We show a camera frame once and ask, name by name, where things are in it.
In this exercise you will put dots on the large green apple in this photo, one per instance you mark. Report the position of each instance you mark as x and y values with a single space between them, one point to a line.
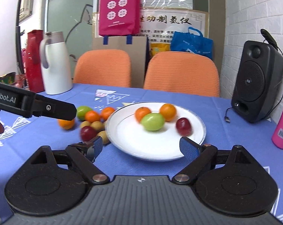
153 122

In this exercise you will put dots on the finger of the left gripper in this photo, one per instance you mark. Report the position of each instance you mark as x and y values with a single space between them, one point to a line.
48 107

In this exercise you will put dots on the brown longan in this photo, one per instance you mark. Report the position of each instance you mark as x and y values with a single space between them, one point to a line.
98 126
84 124
104 137

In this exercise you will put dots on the magenta tote bag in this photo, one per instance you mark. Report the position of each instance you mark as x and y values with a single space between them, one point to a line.
119 17

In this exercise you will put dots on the yellow snack bag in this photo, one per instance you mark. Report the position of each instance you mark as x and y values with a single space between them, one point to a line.
155 48

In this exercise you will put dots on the right orange chair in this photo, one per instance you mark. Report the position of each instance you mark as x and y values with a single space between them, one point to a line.
182 72

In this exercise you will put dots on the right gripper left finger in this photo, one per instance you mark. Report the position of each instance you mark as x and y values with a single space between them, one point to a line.
82 157

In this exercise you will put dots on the black speaker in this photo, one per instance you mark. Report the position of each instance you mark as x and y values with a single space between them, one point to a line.
258 79

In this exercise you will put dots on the blue shopping bag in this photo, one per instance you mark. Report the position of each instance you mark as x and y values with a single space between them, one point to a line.
192 41

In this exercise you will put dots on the left orange chair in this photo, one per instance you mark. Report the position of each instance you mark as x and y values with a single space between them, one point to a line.
109 67

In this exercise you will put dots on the mandarin back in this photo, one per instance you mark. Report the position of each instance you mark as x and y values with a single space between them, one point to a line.
106 112

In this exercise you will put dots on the red thermos jug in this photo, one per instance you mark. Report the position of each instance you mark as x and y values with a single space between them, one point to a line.
32 61

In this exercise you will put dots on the mandarin with stem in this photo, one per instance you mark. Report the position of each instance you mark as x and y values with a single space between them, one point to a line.
141 112

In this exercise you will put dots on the pink glass bowl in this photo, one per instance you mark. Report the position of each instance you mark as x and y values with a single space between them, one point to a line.
14 80

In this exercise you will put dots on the orange chair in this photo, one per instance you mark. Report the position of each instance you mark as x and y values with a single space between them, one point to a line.
109 67
182 72

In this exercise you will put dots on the smooth orange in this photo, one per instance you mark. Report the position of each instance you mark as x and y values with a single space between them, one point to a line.
168 111

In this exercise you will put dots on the poster with chinese text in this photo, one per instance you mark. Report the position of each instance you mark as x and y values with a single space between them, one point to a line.
159 25

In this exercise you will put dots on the brown paper bag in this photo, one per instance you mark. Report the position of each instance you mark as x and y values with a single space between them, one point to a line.
136 47

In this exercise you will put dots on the small green apple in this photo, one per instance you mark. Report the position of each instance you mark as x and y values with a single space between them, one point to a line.
81 112

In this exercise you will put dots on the large orange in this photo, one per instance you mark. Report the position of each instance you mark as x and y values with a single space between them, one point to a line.
66 124

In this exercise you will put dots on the dark red plum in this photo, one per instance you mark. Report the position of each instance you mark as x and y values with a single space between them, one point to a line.
183 127

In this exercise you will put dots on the white plate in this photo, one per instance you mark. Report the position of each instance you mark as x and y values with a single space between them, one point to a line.
129 136

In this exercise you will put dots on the white thermos jug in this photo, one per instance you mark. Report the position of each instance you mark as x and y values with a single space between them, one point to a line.
55 64

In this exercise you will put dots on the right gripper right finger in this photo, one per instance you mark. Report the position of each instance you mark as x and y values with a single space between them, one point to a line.
200 159

